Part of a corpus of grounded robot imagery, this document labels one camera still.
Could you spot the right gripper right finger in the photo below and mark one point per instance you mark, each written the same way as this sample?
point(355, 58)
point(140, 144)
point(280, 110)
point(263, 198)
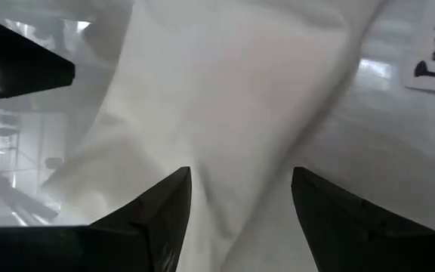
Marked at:
point(372, 249)

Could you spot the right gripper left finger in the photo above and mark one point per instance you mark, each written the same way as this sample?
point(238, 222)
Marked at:
point(108, 249)

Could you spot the thin plain white cloth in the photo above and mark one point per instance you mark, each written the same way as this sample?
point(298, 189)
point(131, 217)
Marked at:
point(221, 113)

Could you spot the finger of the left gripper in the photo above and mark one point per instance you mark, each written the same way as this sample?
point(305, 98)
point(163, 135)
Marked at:
point(13, 64)

